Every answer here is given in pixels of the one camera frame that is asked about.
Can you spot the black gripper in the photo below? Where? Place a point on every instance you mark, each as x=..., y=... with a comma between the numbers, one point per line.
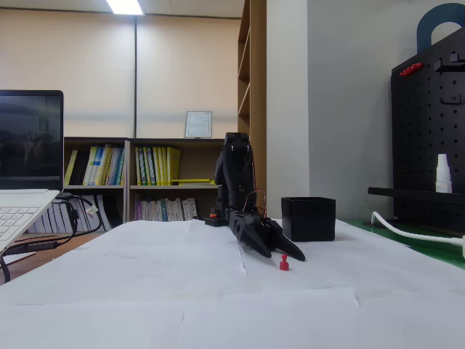
x=259, y=243

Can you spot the tall wooden bookshelf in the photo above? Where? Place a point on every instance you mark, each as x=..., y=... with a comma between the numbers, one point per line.
x=258, y=72

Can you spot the yellow binder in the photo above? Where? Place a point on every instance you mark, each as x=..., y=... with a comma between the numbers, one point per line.
x=174, y=163

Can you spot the ceiling light panel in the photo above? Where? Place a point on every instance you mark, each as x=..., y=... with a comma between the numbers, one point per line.
x=125, y=6

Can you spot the short black pegboard hook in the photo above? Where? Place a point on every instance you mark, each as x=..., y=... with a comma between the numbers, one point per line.
x=450, y=102

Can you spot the green desk mat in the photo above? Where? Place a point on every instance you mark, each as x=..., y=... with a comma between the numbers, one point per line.
x=436, y=251

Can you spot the white paper table cover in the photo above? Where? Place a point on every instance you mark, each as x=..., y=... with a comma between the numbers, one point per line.
x=181, y=291

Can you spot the dark blue arch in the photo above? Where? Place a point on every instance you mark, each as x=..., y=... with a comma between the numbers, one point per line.
x=423, y=29

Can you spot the white laptop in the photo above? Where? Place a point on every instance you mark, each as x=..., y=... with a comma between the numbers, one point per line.
x=29, y=145

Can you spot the black pegboard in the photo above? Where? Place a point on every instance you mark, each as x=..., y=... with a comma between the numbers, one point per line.
x=417, y=145

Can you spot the white plastic bottle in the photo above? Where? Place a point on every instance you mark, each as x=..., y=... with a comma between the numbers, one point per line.
x=443, y=178

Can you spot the beige roller blind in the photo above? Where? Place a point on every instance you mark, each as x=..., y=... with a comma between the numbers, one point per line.
x=65, y=65
x=181, y=65

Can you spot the black square box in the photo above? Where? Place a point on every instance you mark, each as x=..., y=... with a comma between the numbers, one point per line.
x=309, y=221

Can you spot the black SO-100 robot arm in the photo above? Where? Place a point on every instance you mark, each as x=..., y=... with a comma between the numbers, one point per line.
x=236, y=171

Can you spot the low wooden bookshelf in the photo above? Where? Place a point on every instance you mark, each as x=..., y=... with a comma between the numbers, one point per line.
x=94, y=140
x=181, y=141

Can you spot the black pegboard shelf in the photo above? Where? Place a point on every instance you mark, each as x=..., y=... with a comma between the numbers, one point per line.
x=399, y=193

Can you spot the flat yellow book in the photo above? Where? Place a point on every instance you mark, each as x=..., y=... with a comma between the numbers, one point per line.
x=192, y=181

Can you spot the long black pegboard hook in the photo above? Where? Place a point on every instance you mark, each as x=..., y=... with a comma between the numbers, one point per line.
x=447, y=67

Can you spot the white power strip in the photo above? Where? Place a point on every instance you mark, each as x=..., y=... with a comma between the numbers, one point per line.
x=463, y=247

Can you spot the framed certificate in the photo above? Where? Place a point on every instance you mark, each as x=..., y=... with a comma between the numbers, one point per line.
x=198, y=124

